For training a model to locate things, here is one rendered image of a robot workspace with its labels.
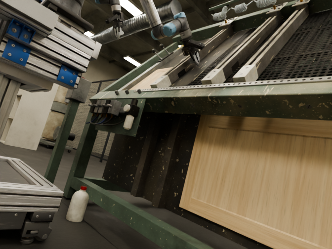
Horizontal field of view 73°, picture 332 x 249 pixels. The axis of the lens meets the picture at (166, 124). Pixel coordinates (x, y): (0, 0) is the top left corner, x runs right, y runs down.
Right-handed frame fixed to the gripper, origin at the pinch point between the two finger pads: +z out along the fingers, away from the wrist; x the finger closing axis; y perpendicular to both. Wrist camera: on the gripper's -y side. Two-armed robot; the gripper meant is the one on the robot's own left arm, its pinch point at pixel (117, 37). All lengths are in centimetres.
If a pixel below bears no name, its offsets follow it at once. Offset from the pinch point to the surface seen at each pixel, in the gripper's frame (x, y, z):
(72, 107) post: 7, -43, 52
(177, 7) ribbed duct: 150, 240, -101
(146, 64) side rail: 11.9, 37.1, 20.9
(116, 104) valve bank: -42, -35, 51
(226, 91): -112, -20, 47
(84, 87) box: 5, -33, 38
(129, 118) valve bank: -56, -35, 59
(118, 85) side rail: 11.3, 2.0, 39.0
